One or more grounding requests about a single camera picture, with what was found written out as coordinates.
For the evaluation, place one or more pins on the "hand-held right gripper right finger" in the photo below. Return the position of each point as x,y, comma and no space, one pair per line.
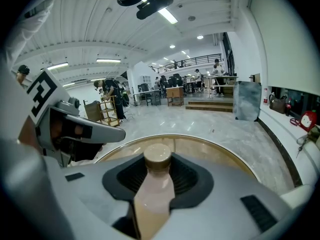
225,209

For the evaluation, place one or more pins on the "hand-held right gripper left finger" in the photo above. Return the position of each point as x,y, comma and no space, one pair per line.
87,184

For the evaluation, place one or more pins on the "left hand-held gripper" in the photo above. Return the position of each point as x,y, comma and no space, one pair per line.
42,91

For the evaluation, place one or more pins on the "person's left forearm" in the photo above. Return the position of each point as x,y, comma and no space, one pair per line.
26,134

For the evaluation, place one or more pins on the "round glass-top table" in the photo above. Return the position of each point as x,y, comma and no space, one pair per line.
192,144

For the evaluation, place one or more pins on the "person's left hand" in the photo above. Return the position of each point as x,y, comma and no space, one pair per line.
56,129

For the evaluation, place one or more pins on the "wooden shelf rack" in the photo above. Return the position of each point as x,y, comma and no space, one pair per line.
110,111

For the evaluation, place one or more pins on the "dark wooden cabinet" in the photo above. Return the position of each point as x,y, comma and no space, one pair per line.
92,111

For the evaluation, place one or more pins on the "ceiling tube light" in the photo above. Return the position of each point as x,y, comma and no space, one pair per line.
168,16
57,66
108,60

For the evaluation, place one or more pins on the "light wooden cabinet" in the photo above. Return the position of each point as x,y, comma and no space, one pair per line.
175,95

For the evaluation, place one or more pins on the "white window bench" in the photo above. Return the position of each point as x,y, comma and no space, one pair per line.
280,129

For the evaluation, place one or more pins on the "wooden steps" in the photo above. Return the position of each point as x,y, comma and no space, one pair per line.
210,106

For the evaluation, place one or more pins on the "black balcony railing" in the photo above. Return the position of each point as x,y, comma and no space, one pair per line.
185,62

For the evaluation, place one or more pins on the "grey marble panel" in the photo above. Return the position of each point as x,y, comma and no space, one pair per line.
246,101

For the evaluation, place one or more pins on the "brown handbag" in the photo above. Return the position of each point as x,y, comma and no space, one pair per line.
277,105

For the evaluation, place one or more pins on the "white bottle red label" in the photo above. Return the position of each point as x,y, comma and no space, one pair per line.
265,96

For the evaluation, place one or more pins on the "dark cola bottle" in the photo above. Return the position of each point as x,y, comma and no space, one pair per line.
288,107

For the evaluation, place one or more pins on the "red white bag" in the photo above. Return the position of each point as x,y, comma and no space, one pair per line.
308,120

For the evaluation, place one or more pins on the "white standing desk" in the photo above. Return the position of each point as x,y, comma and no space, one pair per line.
222,77

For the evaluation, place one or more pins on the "person's white t-shirt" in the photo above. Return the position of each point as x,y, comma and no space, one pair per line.
27,29

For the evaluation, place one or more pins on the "black head-worn camera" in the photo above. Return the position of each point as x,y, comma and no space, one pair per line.
152,5

